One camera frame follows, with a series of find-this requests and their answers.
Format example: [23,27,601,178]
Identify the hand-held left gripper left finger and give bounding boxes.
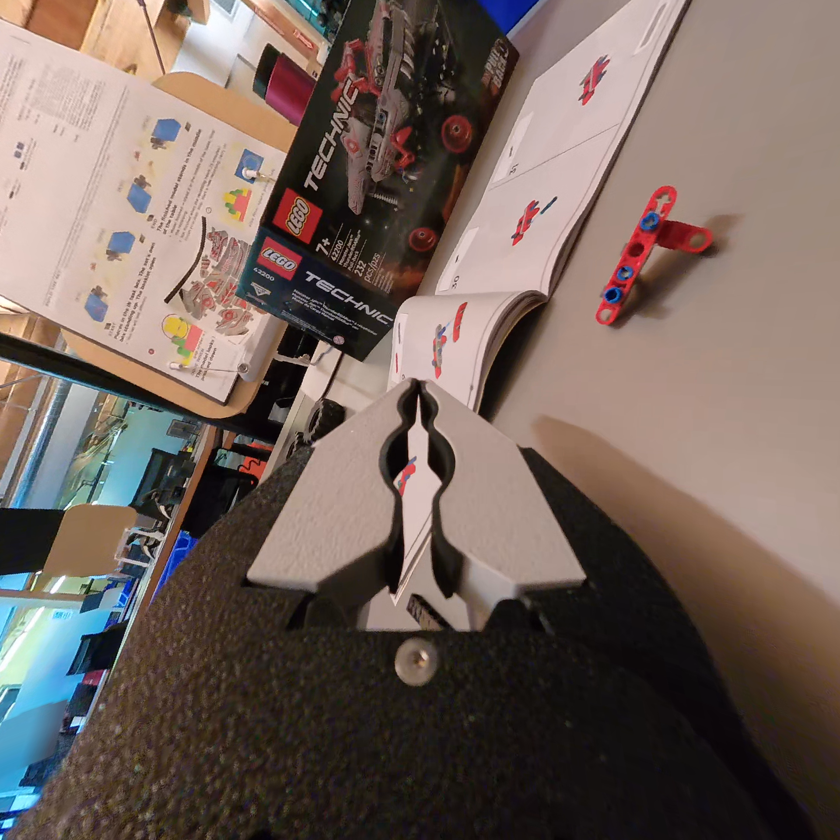
[246,378,419,630]

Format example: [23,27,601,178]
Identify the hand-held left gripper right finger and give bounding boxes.
[419,378,587,630]

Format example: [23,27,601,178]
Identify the red blue toy brick assembly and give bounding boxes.
[595,185,715,327]

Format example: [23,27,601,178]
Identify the white instruction booklet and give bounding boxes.
[387,0,693,605]

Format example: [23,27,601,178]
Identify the grey desk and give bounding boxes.
[262,0,840,840]

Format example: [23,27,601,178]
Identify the blue storage bin white tag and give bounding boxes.
[152,530,199,601]

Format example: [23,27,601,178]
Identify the black toy set box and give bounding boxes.
[238,0,519,362]

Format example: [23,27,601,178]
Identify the printed instruction sheet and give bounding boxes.
[0,20,290,404]

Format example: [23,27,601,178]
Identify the dark red cylinder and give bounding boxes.
[252,42,317,122]

